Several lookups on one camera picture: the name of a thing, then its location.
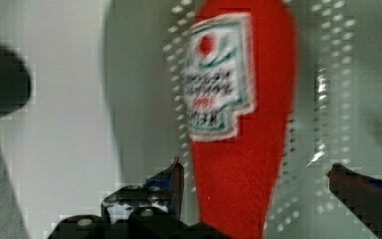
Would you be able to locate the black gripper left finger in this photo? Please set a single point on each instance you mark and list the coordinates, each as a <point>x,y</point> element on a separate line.
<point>150,210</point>

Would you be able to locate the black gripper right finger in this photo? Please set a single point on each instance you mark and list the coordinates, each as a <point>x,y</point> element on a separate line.
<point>361,194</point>

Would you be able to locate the red plush ketchup bottle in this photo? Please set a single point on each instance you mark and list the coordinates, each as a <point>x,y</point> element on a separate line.
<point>239,79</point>

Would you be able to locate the green perforated strainer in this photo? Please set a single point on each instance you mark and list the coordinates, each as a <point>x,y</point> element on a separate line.
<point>336,114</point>

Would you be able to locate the black round pan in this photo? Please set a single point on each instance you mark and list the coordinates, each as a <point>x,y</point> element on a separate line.
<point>15,82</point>

